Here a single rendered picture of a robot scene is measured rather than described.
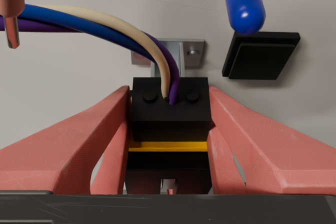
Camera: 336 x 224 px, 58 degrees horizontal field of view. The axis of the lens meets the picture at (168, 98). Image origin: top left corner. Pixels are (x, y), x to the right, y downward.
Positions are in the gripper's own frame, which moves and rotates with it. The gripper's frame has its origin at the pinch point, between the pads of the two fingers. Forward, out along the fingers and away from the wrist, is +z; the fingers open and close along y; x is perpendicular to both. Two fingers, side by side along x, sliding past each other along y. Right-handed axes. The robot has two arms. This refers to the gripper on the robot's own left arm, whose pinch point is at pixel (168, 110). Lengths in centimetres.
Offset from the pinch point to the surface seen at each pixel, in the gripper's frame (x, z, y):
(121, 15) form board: -1.4, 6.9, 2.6
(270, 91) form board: 5.9, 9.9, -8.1
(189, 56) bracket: 1.6, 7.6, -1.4
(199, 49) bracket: 1.1, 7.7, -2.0
